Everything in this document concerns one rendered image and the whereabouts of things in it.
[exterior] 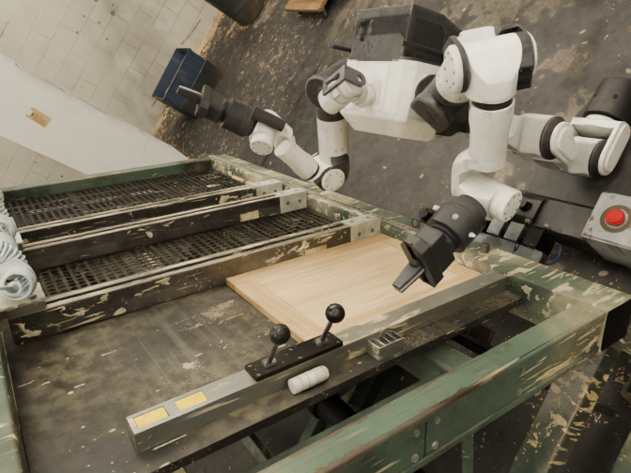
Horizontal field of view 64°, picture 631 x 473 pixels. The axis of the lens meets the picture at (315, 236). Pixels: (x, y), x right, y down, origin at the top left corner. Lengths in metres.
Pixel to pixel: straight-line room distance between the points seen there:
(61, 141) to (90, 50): 1.65
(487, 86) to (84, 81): 5.86
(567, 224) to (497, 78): 1.39
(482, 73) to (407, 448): 0.61
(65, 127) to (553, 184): 4.07
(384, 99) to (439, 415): 0.73
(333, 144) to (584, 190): 1.13
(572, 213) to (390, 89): 1.17
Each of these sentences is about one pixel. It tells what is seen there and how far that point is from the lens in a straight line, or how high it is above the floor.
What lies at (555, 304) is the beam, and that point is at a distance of 1.34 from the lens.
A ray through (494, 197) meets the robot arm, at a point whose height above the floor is 1.31.
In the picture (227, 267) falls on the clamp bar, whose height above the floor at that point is 1.36.
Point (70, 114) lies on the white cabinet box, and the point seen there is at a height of 1.16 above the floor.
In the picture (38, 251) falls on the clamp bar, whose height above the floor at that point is 1.70.
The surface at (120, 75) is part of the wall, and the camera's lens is 6.55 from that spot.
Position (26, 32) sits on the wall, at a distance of 6.40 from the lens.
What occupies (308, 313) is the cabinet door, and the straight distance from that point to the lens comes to 1.21.
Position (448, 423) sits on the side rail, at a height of 1.28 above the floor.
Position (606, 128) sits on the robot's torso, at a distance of 2.19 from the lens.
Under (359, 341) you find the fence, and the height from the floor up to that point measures 1.30.
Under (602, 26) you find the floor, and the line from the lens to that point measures 2.94.
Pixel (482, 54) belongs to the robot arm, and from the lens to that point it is 0.88.
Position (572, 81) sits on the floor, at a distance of 2.81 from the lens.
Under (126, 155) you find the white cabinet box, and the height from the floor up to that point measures 0.58.
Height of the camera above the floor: 2.10
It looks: 39 degrees down
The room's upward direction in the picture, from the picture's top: 62 degrees counter-clockwise
